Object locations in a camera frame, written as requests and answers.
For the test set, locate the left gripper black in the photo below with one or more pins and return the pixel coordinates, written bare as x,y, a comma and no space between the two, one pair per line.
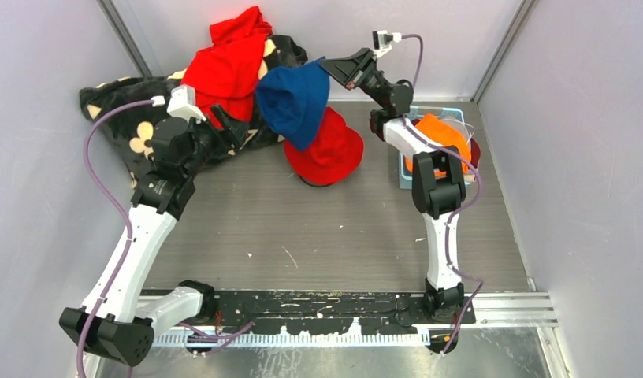
223,141

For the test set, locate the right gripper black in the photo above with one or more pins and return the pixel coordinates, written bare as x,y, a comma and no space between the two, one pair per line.
346,71

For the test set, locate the blue bucket hat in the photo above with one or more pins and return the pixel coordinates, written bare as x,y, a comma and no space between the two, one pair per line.
292,101

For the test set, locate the red bucket hat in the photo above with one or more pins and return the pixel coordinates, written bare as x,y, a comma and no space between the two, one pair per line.
335,153

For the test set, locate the orange hat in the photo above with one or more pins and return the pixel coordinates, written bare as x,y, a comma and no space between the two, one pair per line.
446,132

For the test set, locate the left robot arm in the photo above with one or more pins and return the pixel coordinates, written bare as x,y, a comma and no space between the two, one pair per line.
108,323

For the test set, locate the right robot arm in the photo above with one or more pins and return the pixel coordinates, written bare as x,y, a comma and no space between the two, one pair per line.
438,187

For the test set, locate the red cloth on blanket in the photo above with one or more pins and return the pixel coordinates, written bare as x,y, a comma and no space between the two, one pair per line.
227,72

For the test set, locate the dark red hat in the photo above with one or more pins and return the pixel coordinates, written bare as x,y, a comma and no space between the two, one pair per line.
475,153

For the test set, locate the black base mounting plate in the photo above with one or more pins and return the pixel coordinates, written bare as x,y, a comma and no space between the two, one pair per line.
327,312

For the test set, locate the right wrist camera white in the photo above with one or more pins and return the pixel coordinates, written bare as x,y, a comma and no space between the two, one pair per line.
383,41

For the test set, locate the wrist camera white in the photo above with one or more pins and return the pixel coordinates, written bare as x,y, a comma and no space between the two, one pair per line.
182,104
383,41

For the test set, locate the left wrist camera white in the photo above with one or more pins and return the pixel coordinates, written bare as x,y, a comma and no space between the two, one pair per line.
182,104

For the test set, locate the aluminium rail frame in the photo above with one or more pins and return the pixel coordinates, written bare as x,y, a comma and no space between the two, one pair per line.
495,310

